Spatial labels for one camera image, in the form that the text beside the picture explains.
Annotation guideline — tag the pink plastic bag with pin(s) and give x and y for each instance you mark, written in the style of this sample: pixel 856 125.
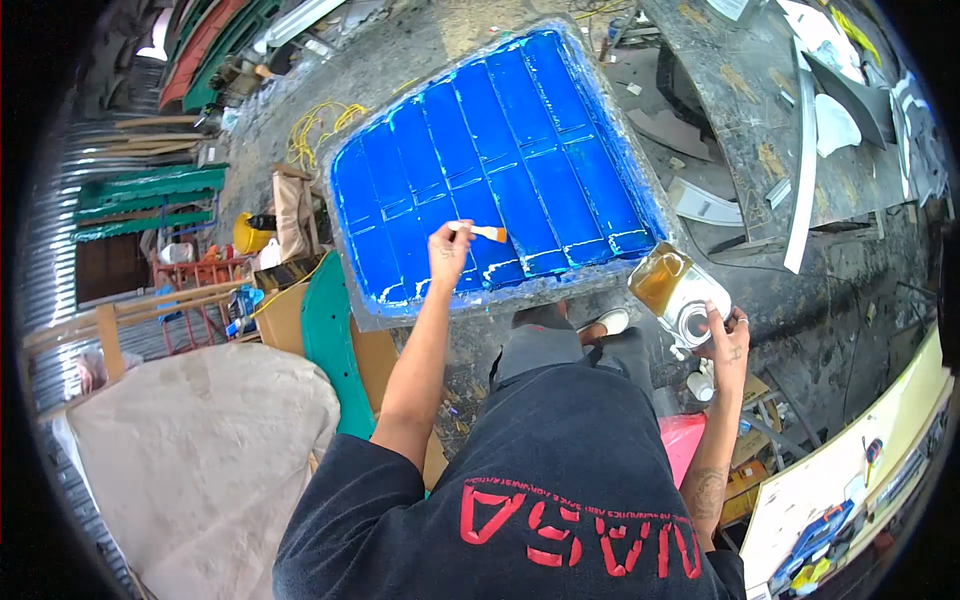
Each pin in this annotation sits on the pink plastic bag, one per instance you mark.
pixel 681 446

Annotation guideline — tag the person's right hand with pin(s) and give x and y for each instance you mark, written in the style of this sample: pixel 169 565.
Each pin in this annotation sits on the person's right hand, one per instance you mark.
pixel 726 358

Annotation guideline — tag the cardboard box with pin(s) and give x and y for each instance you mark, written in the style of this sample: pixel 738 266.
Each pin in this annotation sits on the cardboard box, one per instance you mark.
pixel 750 450

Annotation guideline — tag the teal green curved panel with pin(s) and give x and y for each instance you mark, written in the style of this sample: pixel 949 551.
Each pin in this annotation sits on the teal green curved panel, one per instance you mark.
pixel 330 352

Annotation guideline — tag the small paint brush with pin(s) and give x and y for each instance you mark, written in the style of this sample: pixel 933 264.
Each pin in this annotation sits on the small paint brush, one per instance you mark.
pixel 484 232

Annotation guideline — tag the cluttered grey workbench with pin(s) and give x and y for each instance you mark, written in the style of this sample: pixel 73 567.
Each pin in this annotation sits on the cluttered grey workbench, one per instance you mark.
pixel 757 97

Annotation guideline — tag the wooden rail frame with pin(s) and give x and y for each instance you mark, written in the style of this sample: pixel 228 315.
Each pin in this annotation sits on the wooden rail frame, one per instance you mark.
pixel 112 319

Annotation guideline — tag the long white strip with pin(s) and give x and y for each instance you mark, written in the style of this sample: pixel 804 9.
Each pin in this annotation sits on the long white strip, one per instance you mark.
pixel 802 172

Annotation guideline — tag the yellow bucket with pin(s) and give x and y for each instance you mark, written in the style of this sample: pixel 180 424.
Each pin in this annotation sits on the yellow bucket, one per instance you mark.
pixel 247 236

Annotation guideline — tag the person's left hand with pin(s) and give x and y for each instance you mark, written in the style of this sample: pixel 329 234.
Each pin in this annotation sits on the person's left hand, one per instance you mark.
pixel 448 262

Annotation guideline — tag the person's body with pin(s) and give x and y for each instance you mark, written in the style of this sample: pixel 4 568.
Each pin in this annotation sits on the person's body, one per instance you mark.
pixel 510 510

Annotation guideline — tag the wooden stool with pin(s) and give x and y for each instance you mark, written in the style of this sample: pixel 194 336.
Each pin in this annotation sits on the wooden stool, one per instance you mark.
pixel 292 214

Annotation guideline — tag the plastic jug of amber resin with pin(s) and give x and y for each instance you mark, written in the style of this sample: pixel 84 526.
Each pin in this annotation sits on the plastic jug of amber resin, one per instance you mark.
pixel 675 289

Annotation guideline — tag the orange metal rack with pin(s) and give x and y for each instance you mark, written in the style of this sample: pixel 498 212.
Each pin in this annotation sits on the orange metal rack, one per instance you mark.
pixel 195 300

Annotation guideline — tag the person's legs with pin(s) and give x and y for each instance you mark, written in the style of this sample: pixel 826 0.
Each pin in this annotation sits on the person's legs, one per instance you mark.
pixel 570 349

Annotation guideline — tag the white curved panel piece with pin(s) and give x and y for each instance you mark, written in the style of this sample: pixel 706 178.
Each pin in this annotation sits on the white curved panel piece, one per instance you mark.
pixel 701 202

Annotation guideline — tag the cream board table with tools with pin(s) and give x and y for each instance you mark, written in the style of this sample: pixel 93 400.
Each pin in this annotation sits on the cream board table with tools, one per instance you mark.
pixel 832 480

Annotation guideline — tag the blue ribbed mould panel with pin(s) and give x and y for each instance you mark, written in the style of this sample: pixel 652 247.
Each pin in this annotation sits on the blue ribbed mould panel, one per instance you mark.
pixel 495 165

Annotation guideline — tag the beige cloth-covered heap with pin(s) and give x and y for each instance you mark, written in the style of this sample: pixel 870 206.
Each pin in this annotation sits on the beige cloth-covered heap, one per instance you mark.
pixel 202 465

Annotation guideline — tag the small white bottle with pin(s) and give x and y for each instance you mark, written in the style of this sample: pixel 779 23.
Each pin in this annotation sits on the small white bottle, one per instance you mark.
pixel 700 384

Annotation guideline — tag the stack of green roof sheets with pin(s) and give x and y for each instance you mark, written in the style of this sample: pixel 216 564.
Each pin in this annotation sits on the stack of green roof sheets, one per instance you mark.
pixel 146 202

